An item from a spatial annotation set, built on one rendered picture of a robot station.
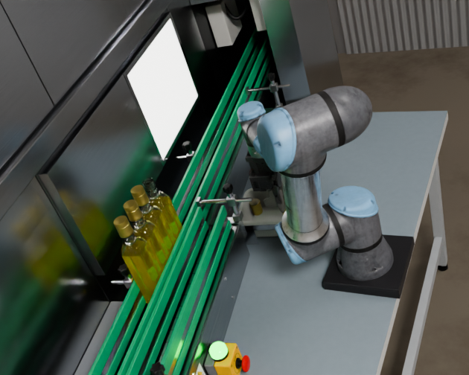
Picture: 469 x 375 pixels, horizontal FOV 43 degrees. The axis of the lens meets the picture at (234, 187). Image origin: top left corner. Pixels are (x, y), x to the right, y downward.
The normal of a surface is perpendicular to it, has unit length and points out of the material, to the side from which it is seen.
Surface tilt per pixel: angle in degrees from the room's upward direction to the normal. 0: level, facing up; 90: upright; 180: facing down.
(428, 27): 90
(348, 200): 8
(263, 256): 0
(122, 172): 90
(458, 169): 0
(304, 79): 90
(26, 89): 90
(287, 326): 0
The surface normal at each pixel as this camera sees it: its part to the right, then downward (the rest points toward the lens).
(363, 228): 0.28, 0.48
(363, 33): -0.39, 0.63
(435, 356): -0.27, -0.77
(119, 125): 0.93, -0.07
